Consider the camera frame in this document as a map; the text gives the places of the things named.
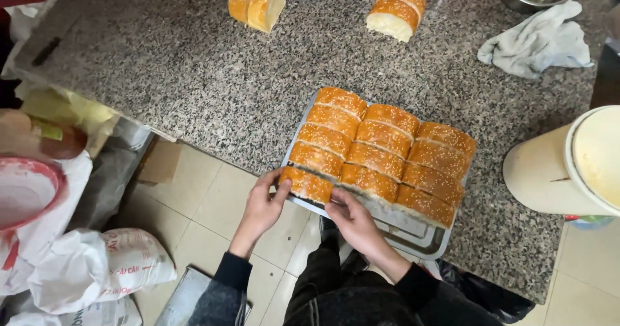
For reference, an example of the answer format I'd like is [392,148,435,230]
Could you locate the white plastic bag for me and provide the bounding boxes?
[0,151,94,298]

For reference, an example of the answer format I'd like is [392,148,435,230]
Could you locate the single sesame bread roll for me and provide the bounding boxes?
[278,165,335,205]

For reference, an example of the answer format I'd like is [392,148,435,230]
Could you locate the grey cloth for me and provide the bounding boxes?
[477,0,595,80]

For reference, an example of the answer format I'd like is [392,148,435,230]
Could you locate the person's right hand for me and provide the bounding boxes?
[324,188,413,284]

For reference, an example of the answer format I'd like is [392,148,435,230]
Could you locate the white printed sack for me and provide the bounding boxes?
[5,294,143,326]
[26,227,178,315]

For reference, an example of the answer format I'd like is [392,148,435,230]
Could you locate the yellow plastic bag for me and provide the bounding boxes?
[15,81,122,159]

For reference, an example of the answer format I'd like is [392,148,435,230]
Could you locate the person's black trousers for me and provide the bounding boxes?
[283,236,504,326]

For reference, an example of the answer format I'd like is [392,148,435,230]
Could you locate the red plastic basin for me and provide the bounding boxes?
[0,156,67,233]

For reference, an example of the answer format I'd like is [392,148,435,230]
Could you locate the brown jar with green label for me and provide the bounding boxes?
[0,109,89,162]

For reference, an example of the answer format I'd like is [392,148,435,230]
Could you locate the metal baking tray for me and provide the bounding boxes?
[281,89,470,262]

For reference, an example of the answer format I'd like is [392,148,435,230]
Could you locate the brown cardboard piece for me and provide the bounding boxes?
[138,135,183,187]

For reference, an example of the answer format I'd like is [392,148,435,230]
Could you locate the cream plastic bucket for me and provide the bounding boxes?
[502,105,620,218]

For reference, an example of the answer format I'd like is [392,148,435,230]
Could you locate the batch of sesame bread rolls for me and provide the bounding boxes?
[289,87,478,230]

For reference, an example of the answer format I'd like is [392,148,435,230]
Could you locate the black knife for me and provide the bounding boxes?
[31,36,63,67]

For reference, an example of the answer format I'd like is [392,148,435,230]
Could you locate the metal box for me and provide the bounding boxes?
[154,265,253,326]

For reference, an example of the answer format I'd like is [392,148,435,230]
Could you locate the black plastic bag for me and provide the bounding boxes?
[436,259,536,325]

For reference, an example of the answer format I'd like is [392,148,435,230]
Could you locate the person's black shoe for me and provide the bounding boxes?
[318,216,342,243]

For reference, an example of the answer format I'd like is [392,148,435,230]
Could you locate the person's left hand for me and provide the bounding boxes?
[228,168,294,260]

